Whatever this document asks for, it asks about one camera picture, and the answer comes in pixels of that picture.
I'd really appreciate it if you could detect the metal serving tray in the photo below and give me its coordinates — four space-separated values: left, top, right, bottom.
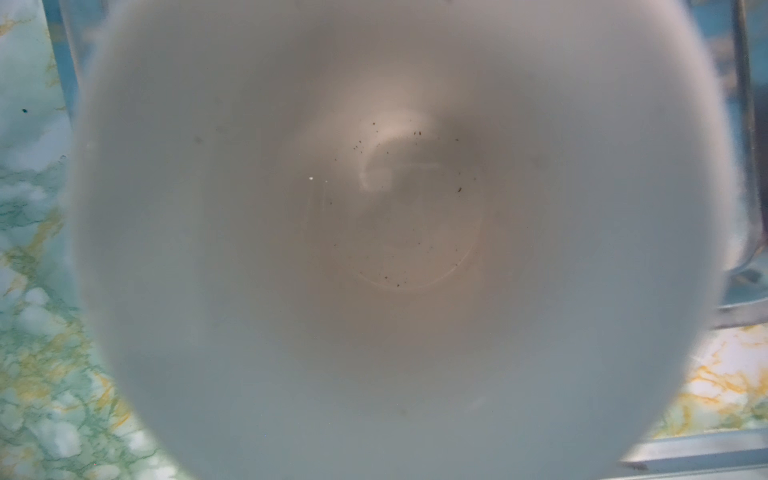
608 1 767 479

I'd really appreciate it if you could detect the white mug purple handle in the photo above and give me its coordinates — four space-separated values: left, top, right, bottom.
67 1 733 479

